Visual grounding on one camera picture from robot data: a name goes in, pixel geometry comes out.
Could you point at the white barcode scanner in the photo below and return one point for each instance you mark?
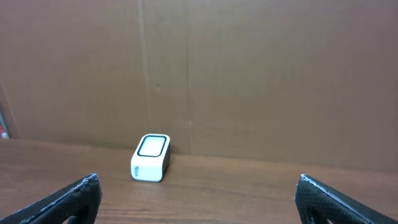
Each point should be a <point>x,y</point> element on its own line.
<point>151,158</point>

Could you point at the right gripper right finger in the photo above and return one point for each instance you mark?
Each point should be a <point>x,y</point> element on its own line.
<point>317,202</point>

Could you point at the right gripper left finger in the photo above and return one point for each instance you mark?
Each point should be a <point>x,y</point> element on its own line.
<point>78,202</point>

